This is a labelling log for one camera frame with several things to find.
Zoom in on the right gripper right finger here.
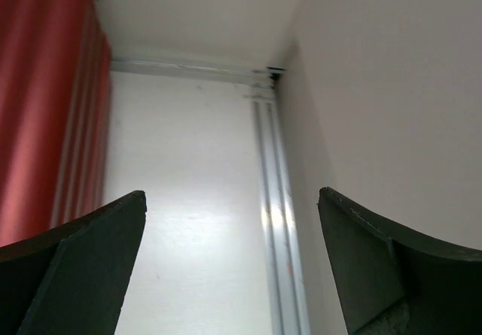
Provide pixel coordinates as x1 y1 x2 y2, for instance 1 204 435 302
318 187 481 334

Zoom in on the red suitcase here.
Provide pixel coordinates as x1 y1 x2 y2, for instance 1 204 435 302
1 0 111 245

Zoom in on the back aluminium frame rail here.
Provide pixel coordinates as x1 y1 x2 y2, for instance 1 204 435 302
111 57 285 88

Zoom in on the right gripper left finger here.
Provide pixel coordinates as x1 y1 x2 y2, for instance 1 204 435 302
1 190 146 335

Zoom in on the right aluminium frame rail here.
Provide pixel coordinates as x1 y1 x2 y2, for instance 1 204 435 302
252 90 311 334

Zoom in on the aluminium frame rail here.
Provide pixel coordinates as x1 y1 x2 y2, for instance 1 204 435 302
252 90 311 334
111 57 285 88

